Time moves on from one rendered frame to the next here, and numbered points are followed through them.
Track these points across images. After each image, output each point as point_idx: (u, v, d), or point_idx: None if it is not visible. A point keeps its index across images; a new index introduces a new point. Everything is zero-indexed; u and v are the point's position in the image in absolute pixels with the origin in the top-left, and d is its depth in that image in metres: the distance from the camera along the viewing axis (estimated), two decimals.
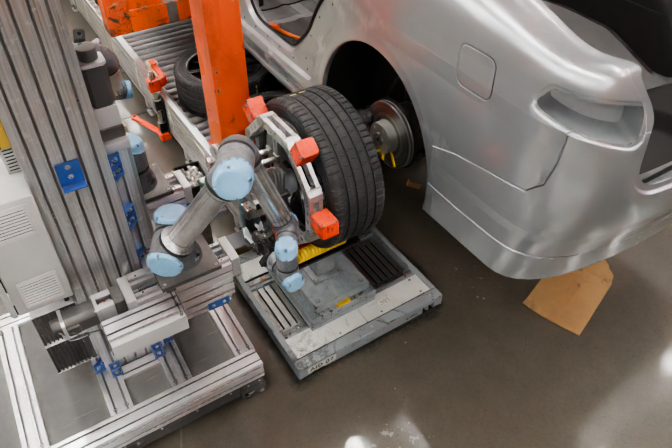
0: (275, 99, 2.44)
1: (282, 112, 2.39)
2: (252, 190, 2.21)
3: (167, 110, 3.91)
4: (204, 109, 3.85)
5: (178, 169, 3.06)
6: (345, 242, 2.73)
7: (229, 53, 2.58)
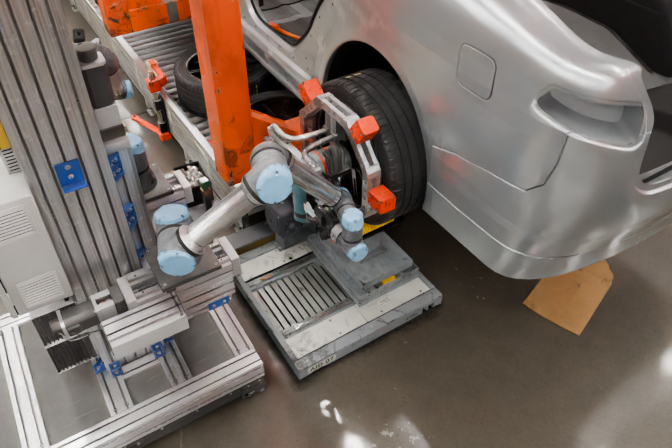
0: (331, 81, 2.55)
1: (339, 93, 2.50)
2: (315, 166, 2.32)
3: (167, 110, 3.91)
4: (204, 109, 3.85)
5: (178, 169, 3.06)
6: (393, 220, 2.84)
7: (229, 53, 2.58)
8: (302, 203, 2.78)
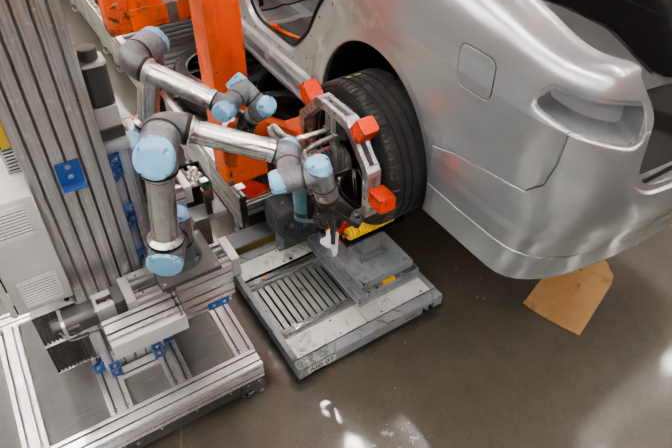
0: (331, 81, 2.55)
1: (339, 93, 2.50)
2: None
3: (167, 110, 3.91)
4: (204, 109, 3.85)
5: (178, 169, 3.06)
6: (393, 220, 2.84)
7: (229, 53, 2.58)
8: (302, 203, 2.78)
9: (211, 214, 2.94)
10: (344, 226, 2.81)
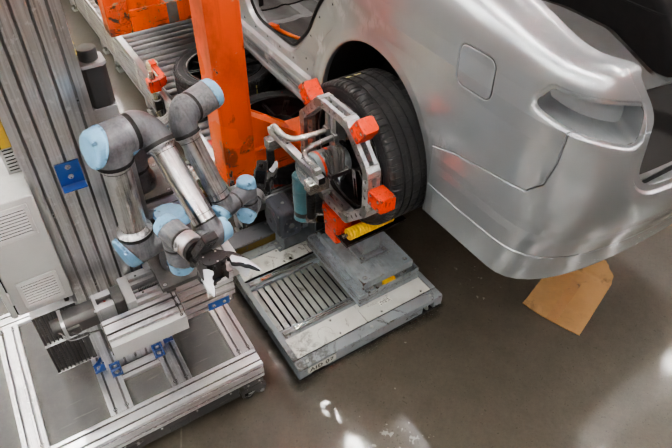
0: (331, 81, 2.55)
1: (339, 93, 2.50)
2: (315, 166, 2.32)
3: (167, 110, 3.91)
4: None
5: None
6: (393, 220, 2.84)
7: (229, 53, 2.58)
8: (302, 203, 2.78)
9: None
10: (344, 226, 2.81)
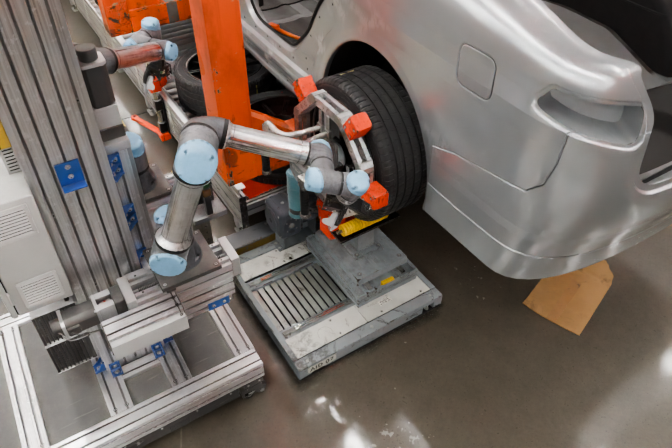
0: (325, 78, 2.57)
1: (333, 90, 2.52)
2: None
3: (167, 110, 3.91)
4: (204, 109, 3.85)
5: None
6: (387, 216, 2.86)
7: (229, 53, 2.58)
8: (297, 200, 2.80)
9: (211, 214, 2.94)
10: None
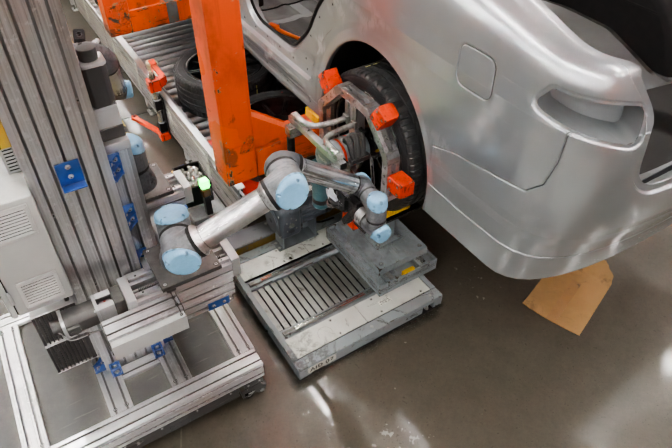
0: (351, 70, 2.62)
1: (359, 82, 2.57)
2: (337, 152, 2.39)
3: (167, 110, 3.91)
4: (204, 109, 3.85)
5: (178, 169, 3.06)
6: (409, 207, 2.91)
7: (229, 53, 2.58)
8: (321, 190, 2.85)
9: (211, 214, 2.94)
10: None
